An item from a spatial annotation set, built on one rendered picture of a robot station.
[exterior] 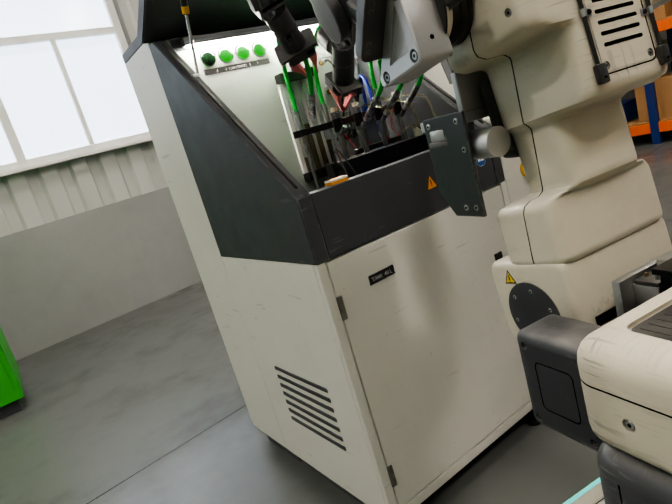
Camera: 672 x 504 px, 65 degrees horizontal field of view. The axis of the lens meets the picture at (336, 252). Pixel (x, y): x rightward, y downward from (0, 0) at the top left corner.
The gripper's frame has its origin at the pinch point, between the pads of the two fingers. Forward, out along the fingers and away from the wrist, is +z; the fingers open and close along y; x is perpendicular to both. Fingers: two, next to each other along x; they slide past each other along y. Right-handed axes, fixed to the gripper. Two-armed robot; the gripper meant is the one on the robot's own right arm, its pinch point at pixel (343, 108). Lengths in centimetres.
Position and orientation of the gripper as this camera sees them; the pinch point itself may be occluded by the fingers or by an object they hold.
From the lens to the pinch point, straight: 154.6
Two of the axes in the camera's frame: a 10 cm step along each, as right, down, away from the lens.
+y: -4.7, -6.9, 5.5
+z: 0.2, 6.1, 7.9
